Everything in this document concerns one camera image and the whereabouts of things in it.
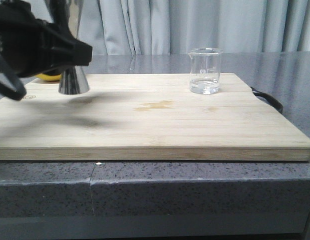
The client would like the yellow lemon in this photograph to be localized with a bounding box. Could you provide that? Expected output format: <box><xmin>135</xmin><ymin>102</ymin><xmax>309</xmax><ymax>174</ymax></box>
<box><xmin>36</xmin><ymin>73</ymin><xmax>61</xmax><ymax>82</ymax></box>

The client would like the grey curtain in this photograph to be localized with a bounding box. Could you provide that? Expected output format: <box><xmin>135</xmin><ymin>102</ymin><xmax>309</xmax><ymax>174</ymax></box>
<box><xmin>79</xmin><ymin>0</ymin><xmax>310</xmax><ymax>55</ymax></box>

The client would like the steel double jigger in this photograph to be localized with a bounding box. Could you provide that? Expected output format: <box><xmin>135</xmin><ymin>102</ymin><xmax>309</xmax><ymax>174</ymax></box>
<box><xmin>45</xmin><ymin>0</ymin><xmax>90</xmax><ymax>95</ymax></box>

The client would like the wooden cutting board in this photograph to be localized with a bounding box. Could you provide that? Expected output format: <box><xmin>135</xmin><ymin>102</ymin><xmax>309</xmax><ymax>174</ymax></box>
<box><xmin>0</xmin><ymin>73</ymin><xmax>310</xmax><ymax>161</ymax></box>

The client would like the glass beaker with clear liquid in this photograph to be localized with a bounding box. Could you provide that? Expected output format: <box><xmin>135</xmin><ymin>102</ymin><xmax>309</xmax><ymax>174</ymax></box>
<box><xmin>188</xmin><ymin>47</ymin><xmax>223</xmax><ymax>95</ymax></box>

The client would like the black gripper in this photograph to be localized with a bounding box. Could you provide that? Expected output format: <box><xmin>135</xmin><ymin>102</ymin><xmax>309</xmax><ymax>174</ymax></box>
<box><xmin>0</xmin><ymin>0</ymin><xmax>93</xmax><ymax>77</ymax></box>

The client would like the black cutting board handle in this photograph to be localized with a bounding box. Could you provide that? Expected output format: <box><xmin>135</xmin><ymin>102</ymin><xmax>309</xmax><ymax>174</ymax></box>
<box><xmin>250</xmin><ymin>87</ymin><xmax>283</xmax><ymax>114</ymax></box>

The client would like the black ribbed cable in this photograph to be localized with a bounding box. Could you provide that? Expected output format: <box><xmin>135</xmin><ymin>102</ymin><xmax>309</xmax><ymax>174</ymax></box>
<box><xmin>0</xmin><ymin>49</ymin><xmax>27</xmax><ymax>101</ymax></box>

